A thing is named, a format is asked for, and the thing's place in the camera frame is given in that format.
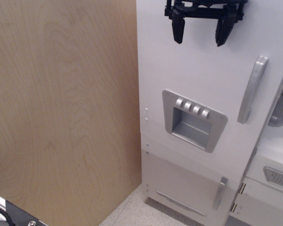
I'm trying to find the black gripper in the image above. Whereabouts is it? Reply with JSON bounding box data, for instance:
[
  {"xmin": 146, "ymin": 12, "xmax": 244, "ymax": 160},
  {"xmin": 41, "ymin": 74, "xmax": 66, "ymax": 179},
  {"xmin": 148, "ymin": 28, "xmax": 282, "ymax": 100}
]
[{"xmin": 165, "ymin": 0, "xmax": 247, "ymax": 47}]

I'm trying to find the white fridge door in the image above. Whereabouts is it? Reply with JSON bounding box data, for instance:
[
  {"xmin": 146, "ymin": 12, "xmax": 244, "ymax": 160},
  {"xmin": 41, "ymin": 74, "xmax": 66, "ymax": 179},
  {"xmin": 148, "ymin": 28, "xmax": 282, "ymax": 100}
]
[
  {"xmin": 135, "ymin": 0, "xmax": 283, "ymax": 172},
  {"xmin": 141, "ymin": 134, "xmax": 248, "ymax": 226}
]

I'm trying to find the white toy fridge cabinet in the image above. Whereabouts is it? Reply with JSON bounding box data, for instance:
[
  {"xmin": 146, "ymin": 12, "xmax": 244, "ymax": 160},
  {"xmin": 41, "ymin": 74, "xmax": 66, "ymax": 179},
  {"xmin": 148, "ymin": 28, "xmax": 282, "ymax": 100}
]
[{"xmin": 141, "ymin": 132, "xmax": 259, "ymax": 226}]

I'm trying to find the brass lower door hinge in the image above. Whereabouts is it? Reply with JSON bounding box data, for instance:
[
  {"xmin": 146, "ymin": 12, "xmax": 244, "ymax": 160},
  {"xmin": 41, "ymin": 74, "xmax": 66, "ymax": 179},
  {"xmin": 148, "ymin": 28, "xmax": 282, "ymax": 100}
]
[
  {"xmin": 231, "ymin": 203, "xmax": 237, "ymax": 213},
  {"xmin": 239, "ymin": 182, "xmax": 246, "ymax": 194}
]

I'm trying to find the silver oven vent panel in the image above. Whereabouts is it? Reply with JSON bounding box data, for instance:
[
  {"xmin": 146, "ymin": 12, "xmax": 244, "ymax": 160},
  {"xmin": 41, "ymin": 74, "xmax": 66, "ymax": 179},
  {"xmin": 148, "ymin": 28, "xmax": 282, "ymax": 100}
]
[{"xmin": 263, "ymin": 167, "xmax": 283, "ymax": 188}]

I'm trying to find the white toy oven unit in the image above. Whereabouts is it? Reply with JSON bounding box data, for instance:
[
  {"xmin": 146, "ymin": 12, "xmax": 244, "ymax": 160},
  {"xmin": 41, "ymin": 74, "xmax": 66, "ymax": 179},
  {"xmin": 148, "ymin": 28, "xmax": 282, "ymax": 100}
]
[{"xmin": 226, "ymin": 126, "xmax": 283, "ymax": 226}]

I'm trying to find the silver upper door handle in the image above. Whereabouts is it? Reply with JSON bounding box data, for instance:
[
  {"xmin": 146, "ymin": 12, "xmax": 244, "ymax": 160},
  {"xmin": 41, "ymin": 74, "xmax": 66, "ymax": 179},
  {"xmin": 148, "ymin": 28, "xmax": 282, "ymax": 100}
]
[{"xmin": 237, "ymin": 56, "xmax": 268, "ymax": 124}]

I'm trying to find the silver door handle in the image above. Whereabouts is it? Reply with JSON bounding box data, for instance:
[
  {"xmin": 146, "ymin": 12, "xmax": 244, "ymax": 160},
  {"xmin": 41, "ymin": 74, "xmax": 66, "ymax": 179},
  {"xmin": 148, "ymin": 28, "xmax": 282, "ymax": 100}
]
[
  {"xmin": 237, "ymin": 56, "xmax": 268, "ymax": 124},
  {"xmin": 212, "ymin": 177, "xmax": 228, "ymax": 210}
]

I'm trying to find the silver lower door handle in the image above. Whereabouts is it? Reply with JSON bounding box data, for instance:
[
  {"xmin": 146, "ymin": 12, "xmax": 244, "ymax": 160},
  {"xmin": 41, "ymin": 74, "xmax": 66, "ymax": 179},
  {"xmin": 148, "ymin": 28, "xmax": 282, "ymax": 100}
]
[{"xmin": 212, "ymin": 177, "xmax": 228, "ymax": 210}]

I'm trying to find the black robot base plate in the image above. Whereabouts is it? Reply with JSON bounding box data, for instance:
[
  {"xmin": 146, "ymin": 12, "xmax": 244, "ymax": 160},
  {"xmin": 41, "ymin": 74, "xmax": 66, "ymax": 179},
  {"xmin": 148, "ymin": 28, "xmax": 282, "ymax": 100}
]
[{"xmin": 0, "ymin": 196, "xmax": 47, "ymax": 226}]

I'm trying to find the black braided cable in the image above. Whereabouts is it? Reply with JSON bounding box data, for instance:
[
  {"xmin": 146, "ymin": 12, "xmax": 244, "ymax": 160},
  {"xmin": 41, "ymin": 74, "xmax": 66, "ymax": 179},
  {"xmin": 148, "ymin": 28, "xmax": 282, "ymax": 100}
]
[{"xmin": 0, "ymin": 204, "xmax": 15, "ymax": 226}]

